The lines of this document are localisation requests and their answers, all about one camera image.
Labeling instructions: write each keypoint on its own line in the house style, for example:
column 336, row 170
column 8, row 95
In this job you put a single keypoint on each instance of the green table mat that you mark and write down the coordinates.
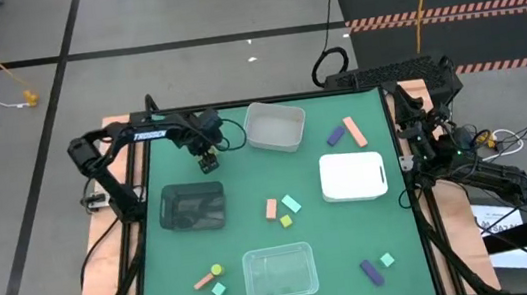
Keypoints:
column 248, row 184

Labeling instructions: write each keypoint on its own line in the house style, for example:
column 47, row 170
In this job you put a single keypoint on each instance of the purple rectangular block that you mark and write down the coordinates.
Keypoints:
column 372, row 272
column 336, row 135

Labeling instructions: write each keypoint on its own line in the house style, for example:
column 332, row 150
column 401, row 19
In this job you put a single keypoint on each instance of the thin orange block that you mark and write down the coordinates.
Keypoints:
column 204, row 281

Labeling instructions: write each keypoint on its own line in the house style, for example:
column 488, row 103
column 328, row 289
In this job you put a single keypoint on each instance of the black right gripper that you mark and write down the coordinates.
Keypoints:
column 418, row 138

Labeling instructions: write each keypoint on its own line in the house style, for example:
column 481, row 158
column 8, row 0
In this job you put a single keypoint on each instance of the clear plastic bin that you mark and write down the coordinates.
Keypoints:
column 279, row 272

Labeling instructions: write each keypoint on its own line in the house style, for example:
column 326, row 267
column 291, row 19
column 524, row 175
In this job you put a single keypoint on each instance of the yellow cylinder block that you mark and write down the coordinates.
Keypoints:
column 216, row 269

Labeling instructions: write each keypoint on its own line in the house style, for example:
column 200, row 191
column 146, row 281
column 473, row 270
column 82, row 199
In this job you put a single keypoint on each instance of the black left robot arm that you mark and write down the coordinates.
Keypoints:
column 151, row 134

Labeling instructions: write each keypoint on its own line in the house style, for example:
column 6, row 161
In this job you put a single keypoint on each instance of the black mesh bin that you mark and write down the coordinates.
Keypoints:
column 190, row 207

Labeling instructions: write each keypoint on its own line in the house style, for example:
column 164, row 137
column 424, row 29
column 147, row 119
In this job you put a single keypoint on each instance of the white open plastic bin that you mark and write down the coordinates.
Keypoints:
column 273, row 128

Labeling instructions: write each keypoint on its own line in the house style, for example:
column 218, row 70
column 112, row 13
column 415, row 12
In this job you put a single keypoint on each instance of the long wide orange block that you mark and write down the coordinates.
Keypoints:
column 355, row 131

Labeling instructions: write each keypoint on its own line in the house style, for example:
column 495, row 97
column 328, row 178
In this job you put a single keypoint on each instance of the black aluminium table frame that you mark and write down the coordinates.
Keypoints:
column 258, row 101

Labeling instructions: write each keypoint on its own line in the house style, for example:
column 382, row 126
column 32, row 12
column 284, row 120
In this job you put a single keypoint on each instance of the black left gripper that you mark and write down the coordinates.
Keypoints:
column 203, row 129

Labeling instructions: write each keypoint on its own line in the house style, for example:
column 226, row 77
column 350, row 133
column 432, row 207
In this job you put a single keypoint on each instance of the white printed paper sheet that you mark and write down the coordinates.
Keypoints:
column 499, row 217

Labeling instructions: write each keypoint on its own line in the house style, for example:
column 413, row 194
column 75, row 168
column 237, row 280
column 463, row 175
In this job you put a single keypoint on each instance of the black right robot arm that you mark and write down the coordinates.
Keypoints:
column 493, row 174

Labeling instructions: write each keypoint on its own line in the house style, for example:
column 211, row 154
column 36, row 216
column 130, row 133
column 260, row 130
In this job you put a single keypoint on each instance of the white lidded plastic bin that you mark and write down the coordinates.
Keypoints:
column 350, row 177

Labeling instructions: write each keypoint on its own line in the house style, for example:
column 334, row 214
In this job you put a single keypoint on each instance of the yellow cube block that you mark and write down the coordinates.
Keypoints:
column 286, row 221

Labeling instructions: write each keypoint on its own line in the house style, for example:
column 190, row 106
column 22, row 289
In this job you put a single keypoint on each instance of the teal cube block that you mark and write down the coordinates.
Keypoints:
column 386, row 260
column 218, row 289

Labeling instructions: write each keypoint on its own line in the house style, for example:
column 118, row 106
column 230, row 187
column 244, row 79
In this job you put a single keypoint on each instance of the short orange block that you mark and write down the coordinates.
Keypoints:
column 271, row 209

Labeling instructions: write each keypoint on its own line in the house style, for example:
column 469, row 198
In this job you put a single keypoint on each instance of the teal rectangular block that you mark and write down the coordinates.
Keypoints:
column 291, row 203

